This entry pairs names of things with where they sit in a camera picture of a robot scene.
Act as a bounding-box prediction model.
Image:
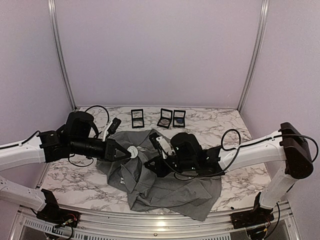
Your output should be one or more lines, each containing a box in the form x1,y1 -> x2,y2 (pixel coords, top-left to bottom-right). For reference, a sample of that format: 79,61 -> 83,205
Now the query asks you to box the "blue round brooch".
176,119 -> 184,125

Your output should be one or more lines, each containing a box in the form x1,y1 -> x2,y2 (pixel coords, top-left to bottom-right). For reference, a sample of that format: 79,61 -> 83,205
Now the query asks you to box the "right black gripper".
144,153 -> 197,178

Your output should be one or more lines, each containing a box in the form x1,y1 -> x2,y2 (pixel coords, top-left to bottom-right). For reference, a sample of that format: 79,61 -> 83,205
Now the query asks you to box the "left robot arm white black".
0,111 -> 133,223

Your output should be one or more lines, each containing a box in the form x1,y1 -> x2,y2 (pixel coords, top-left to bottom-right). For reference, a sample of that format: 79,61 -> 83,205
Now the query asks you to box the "black display frame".
130,108 -> 145,129
172,109 -> 186,128
157,108 -> 173,129

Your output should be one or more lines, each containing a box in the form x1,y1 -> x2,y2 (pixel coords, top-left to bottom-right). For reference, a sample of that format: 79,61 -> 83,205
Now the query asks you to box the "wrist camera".
101,117 -> 122,142
149,132 -> 175,159

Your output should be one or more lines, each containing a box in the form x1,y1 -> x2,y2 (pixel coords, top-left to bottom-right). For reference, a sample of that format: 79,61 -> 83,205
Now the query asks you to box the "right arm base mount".
230,192 -> 275,229

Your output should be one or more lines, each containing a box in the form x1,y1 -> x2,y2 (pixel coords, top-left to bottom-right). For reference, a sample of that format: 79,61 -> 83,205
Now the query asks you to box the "left aluminium frame post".
47,0 -> 77,111

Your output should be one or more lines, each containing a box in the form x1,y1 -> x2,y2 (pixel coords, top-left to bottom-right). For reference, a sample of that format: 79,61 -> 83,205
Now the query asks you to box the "front aluminium rail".
14,197 -> 298,240

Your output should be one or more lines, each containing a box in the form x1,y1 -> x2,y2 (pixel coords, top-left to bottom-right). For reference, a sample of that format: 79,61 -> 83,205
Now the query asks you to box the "middle black display frame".
157,108 -> 173,129

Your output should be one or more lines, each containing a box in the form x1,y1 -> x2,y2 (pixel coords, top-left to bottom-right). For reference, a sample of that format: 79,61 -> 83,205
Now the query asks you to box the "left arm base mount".
36,189 -> 80,228

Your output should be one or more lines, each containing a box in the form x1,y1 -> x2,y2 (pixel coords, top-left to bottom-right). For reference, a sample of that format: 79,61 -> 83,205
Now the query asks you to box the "grey button shirt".
96,129 -> 222,221

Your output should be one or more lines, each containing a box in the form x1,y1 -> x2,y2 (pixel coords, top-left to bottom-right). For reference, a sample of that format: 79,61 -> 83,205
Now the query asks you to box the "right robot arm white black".
144,122 -> 317,224

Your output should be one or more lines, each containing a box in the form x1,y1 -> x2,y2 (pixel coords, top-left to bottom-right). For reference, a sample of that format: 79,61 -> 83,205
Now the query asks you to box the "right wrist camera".
149,132 -> 175,159

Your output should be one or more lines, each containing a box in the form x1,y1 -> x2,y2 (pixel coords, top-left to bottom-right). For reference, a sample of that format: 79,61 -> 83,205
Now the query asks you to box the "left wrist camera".
101,117 -> 122,142

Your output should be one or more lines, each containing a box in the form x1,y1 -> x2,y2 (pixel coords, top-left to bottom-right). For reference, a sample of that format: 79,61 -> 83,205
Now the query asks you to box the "dark patterned round brooch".
127,145 -> 139,159

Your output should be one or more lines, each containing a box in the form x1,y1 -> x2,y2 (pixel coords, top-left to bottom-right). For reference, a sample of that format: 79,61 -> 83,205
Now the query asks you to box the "aluminium frame post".
237,0 -> 270,114
47,0 -> 77,111

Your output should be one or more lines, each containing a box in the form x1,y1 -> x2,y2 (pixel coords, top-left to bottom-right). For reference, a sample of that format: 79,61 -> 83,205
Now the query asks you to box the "right aluminium frame post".
237,0 -> 270,114

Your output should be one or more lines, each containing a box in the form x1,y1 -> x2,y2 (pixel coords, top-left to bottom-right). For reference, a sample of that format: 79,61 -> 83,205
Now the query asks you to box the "pink round brooch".
160,119 -> 170,126

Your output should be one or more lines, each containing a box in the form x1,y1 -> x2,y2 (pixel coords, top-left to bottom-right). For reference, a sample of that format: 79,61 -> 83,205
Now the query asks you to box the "right black display frame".
172,109 -> 186,128

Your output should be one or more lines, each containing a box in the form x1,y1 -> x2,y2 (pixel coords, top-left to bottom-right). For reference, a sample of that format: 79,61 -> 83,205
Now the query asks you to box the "left black display frame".
130,108 -> 145,129

